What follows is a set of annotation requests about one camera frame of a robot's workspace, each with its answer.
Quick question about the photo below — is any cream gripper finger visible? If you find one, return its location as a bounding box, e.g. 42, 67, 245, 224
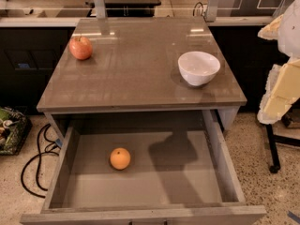
258, 15, 283, 40
257, 59, 300, 125

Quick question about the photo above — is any orange fruit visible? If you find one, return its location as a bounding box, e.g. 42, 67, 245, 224
110, 147, 131, 170

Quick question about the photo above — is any grey open drawer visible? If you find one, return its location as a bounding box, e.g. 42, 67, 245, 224
21, 111, 266, 225

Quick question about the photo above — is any grey counter cabinet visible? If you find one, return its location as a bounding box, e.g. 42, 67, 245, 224
37, 17, 247, 137

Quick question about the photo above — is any black stand with wheel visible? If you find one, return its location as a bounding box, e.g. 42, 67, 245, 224
265, 125, 300, 173

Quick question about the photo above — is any white ceramic bowl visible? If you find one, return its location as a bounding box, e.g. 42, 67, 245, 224
178, 52, 220, 86

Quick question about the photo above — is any dark background table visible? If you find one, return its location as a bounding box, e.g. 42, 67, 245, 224
91, 0, 161, 18

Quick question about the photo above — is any red apple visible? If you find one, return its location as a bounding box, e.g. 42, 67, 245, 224
68, 36, 93, 60

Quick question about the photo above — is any basket of items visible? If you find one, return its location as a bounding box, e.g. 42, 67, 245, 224
0, 107, 32, 156

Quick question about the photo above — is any black floor cable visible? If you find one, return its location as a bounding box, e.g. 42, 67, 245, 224
20, 123, 61, 200

